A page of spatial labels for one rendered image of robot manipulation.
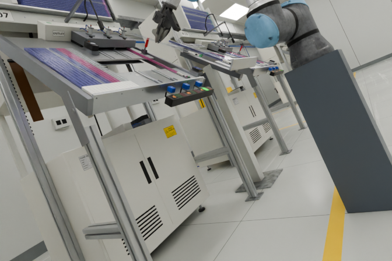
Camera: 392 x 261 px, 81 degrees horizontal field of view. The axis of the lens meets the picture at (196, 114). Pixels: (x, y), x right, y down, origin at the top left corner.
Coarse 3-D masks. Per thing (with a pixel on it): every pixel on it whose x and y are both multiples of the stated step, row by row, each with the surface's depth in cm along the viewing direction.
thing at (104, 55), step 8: (16, 40) 106; (24, 40) 109; (32, 40) 112; (40, 40) 115; (80, 48) 120; (104, 48) 132; (120, 48) 142; (32, 56) 94; (88, 56) 113; (96, 56) 116; (104, 56) 120; (112, 56) 123; (120, 56) 127; (128, 56) 131; (136, 56) 136; (104, 64) 121; (112, 64) 125; (120, 64) 130
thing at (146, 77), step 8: (128, 72) 107; (136, 72) 110; (144, 72) 113; (152, 72) 116; (160, 72) 119; (168, 72) 123; (184, 72) 132; (136, 80) 100; (144, 80) 103; (152, 80) 105; (160, 80) 109; (168, 80) 111
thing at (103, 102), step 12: (156, 84) 96; (168, 84) 102; (180, 84) 110; (192, 84) 120; (96, 96) 74; (108, 96) 78; (120, 96) 82; (132, 96) 87; (144, 96) 93; (156, 96) 99; (96, 108) 76; (108, 108) 81
